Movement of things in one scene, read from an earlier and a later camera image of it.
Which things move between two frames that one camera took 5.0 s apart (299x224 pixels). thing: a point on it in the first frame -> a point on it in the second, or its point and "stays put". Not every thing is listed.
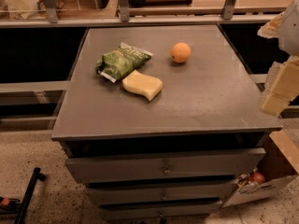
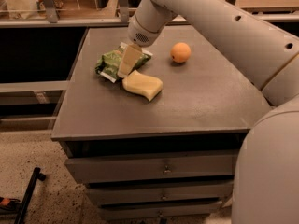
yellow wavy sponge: x=148 y=85 stays put
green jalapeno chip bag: x=116 y=64 stays put
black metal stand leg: x=24 y=205 stays put
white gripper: x=290 y=32 -> x=140 y=35
